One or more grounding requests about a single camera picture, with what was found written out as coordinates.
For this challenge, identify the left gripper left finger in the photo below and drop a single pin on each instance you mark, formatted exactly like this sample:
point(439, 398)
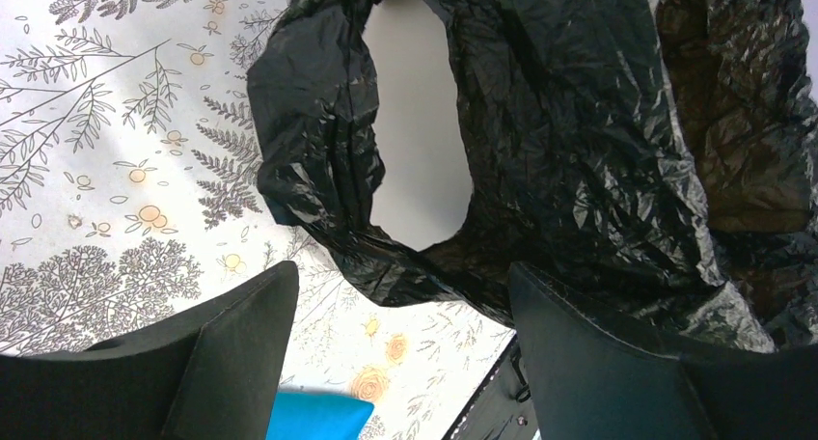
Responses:
point(210, 372)

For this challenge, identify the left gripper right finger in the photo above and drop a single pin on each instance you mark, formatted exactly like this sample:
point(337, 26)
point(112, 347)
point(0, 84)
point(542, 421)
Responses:
point(596, 373)

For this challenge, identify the black trash bag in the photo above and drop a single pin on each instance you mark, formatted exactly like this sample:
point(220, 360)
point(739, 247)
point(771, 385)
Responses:
point(657, 155)

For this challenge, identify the beige plastic trash bin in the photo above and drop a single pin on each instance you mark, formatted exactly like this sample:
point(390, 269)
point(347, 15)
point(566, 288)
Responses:
point(425, 193)

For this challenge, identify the bright blue folded cloth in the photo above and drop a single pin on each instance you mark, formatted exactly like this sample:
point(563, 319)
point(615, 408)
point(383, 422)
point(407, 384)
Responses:
point(317, 416)

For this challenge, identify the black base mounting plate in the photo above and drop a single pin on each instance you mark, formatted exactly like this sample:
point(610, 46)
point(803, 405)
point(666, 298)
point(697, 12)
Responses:
point(501, 407)

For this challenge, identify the floral patterned table mat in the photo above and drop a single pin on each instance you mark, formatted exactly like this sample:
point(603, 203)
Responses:
point(128, 159)

